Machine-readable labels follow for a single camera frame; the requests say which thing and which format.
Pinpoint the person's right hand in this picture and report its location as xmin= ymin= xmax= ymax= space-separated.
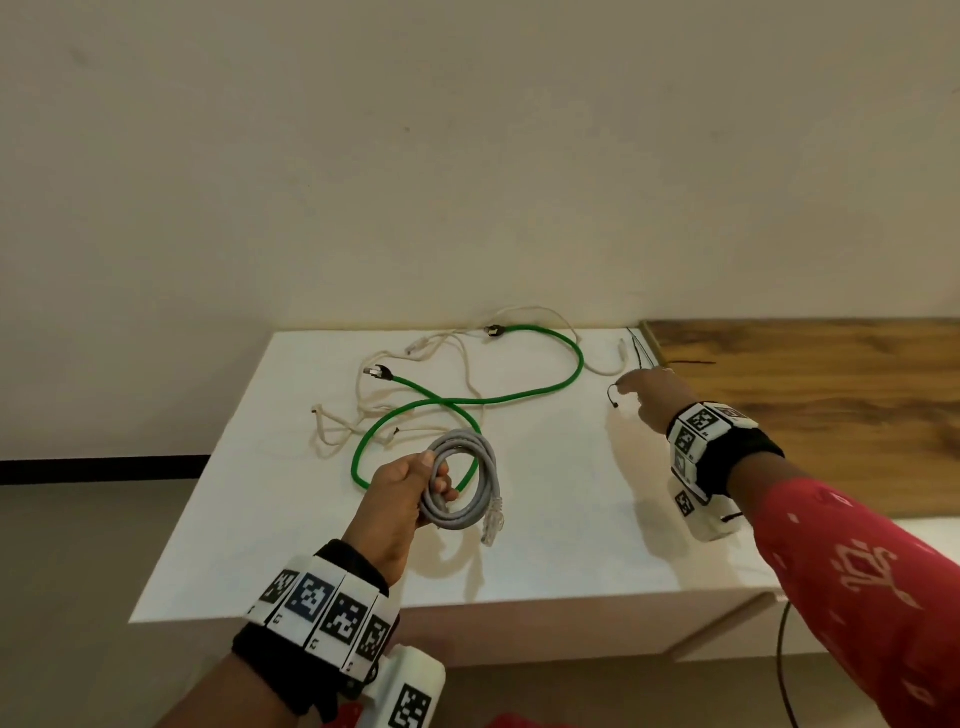
xmin=616 ymin=367 xmax=703 ymax=436

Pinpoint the person's left hand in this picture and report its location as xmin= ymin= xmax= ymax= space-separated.
xmin=341 ymin=449 xmax=460 ymax=588

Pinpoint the grey network cable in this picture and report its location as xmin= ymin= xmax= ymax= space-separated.
xmin=418 ymin=429 xmax=505 ymax=547

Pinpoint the green network cable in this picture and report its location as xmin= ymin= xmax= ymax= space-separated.
xmin=350 ymin=323 xmax=586 ymax=495

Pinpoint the beige cable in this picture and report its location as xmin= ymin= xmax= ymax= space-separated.
xmin=311 ymin=303 xmax=630 ymax=459

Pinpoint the person's left forearm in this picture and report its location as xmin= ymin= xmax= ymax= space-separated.
xmin=153 ymin=652 xmax=316 ymax=728

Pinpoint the person's right forearm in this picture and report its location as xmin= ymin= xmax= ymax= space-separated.
xmin=723 ymin=453 xmax=960 ymax=728

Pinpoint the black wristband with marker tags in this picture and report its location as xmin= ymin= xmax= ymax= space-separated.
xmin=665 ymin=402 xmax=786 ymax=505
xmin=232 ymin=539 xmax=403 ymax=718

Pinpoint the white low table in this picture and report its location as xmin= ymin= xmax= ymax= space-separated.
xmin=128 ymin=327 xmax=960 ymax=669

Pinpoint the white marker cube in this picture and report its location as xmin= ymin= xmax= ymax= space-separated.
xmin=667 ymin=479 xmax=744 ymax=543

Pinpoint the wooden board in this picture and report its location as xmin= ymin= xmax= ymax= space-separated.
xmin=641 ymin=318 xmax=960 ymax=519

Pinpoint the black baseboard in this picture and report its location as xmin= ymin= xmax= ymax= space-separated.
xmin=0 ymin=455 xmax=211 ymax=487

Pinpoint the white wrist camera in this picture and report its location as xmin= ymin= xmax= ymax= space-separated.
xmin=363 ymin=644 xmax=448 ymax=728

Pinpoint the black camera cable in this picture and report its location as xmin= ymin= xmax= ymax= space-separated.
xmin=718 ymin=509 xmax=802 ymax=728

